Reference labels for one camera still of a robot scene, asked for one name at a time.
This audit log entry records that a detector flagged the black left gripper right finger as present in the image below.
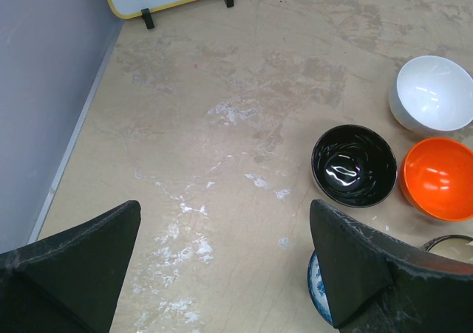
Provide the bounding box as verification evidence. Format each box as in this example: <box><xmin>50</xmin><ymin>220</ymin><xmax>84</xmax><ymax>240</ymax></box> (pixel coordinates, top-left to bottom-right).
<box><xmin>310</xmin><ymin>199</ymin><xmax>472</xmax><ymax>332</ymax></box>

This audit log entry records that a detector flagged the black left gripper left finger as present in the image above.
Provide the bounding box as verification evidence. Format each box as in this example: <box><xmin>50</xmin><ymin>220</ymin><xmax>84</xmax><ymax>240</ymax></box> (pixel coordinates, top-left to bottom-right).
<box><xmin>1</xmin><ymin>200</ymin><xmax>141</xmax><ymax>332</ymax></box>

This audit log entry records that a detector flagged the blue patterned bowl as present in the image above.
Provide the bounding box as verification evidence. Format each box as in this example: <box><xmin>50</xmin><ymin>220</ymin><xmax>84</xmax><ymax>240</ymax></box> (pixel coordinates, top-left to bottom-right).
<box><xmin>307</xmin><ymin>251</ymin><xmax>333</xmax><ymax>326</ymax></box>

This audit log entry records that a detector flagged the brown glazed bowl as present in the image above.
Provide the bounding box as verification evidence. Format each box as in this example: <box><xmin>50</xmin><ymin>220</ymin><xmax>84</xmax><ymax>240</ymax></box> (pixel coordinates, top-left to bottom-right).
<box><xmin>421</xmin><ymin>235</ymin><xmax>473</xmax><ymax>264</ymax></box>

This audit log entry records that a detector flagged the black glossy bowl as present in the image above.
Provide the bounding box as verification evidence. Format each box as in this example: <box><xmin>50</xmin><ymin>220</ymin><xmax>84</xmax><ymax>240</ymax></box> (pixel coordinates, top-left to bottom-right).
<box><xmin>311</xmin><ymin>124</ymin><xmax>398</xmax><ymax>208</ymax></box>

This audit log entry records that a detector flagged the orange bowl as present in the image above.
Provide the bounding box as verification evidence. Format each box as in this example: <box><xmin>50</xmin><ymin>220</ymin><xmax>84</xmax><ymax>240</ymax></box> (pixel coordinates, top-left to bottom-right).
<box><xmin>399</xmin><ymin>137</ymin><xmax>472</xmax><ymax>222</ymax></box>

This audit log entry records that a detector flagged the white bowl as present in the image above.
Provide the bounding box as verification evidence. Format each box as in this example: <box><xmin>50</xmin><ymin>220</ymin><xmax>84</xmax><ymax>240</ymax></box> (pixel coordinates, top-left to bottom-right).
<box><xmin>388</xmin><ymin>55</ymin><xmax>472</xmax><ymax>135</ymax></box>

